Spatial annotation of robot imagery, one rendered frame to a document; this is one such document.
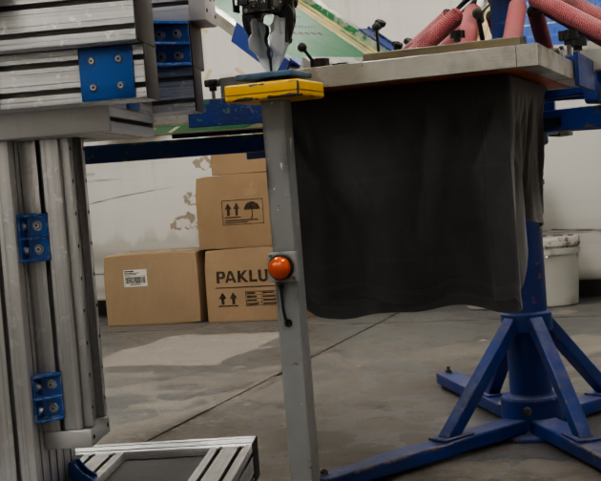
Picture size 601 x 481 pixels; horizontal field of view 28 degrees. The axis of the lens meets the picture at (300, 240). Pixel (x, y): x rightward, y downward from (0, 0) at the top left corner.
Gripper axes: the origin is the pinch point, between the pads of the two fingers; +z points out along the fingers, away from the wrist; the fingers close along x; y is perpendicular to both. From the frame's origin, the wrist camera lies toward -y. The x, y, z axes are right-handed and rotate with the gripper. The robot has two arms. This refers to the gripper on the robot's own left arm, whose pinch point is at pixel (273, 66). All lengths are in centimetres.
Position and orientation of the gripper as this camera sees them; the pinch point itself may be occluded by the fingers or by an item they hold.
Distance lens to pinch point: 200.9
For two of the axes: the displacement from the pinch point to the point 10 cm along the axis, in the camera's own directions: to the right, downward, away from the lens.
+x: 9.4, -0.5, -3.4
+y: -3.3, 0.8, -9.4
